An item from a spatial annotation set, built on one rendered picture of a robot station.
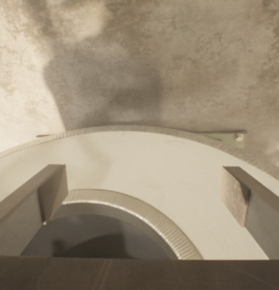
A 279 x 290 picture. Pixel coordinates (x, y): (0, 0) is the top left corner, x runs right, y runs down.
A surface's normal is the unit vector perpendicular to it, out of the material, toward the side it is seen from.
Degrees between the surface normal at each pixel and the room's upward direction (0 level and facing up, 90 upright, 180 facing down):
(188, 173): 90
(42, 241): 37
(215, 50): 0
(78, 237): 18
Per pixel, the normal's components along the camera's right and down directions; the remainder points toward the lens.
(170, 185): -0.11, -0.79
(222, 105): -0.13, 0.61
